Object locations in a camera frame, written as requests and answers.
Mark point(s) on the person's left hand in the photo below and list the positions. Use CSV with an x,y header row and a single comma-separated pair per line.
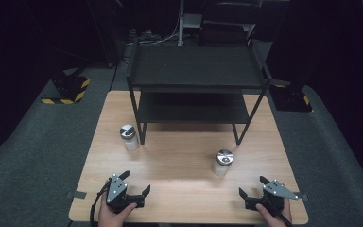
x,y
112,216

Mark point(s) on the black two-tier metal rack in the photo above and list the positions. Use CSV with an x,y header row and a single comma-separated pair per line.
x,y
195,69

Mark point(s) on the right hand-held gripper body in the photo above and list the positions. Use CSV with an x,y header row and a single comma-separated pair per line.
x,y
272,195

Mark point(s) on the black yellow striped stand base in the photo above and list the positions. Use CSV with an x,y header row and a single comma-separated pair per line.
x,y
67,88
291,97

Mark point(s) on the black chair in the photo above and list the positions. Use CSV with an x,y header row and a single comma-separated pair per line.
x,y
223,31

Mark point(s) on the grey tape strip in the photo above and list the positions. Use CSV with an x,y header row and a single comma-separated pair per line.
x,y
303,196
76,194

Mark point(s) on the person's right hand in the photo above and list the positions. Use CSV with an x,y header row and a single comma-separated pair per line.
x,y
272,217

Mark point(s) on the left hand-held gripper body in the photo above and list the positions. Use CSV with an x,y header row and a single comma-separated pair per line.
x,y
117,193

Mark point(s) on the glass jar with metal lid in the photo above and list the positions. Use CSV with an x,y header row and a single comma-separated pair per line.
x,y
222,162
129,137

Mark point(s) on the white metal post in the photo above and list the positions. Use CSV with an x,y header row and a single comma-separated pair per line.
x,y
181,25

